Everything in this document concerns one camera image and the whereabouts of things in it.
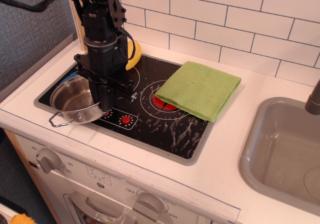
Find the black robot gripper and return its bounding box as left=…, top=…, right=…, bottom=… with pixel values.
left=74, top=34, right=137, bottom=112

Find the stainless steel pot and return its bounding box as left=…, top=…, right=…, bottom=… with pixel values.
left=49, top=75, right=107, bottom=127

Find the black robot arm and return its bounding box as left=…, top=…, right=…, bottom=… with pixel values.
left=72, top=0, right=136, bottom=112

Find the right red stove knob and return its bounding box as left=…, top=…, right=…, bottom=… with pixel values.
left=121, top=116, right=131, bottom=124

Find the yellow plastic banana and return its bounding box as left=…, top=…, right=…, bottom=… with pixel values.
left=125, top=40, right=142, bottom=70

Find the wooden side panel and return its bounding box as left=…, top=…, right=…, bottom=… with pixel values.
left=68, top=0, right=88, bottom=51

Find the left grey oven dial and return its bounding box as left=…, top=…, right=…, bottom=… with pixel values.
left=36, top=148, right=62, bottom=174

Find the grey oven dial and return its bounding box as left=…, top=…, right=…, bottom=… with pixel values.
left=36, top=148, right=62, bottom=174
left=132, top=193, right=165, bottom=222

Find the green folded cloth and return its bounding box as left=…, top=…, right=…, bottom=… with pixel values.
left=155, top=61, right=242, bottom=123

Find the right grey oven dial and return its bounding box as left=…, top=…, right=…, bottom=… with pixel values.
left=132, top=193, right=165, bottom=222

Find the orange fuzzy object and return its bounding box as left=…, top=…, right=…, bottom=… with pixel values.
left=10, top=214, right=35, bottom=224

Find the grey plastic sink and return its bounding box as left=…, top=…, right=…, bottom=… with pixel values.
left=239, top=97, right=320, bottom=216

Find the grey faucet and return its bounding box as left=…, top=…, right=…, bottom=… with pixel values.
left=304, top=80, right=320, bottom=115

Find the fork with blue handle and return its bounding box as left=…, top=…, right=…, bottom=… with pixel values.
left=55, top=71, right=77, bottom=87

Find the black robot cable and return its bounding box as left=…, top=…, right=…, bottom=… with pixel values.
left=0, top=0, right=62, bottom=13

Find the grey oven door handle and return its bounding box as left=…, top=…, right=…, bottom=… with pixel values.
left=69, top=192, right=136, bottom=224

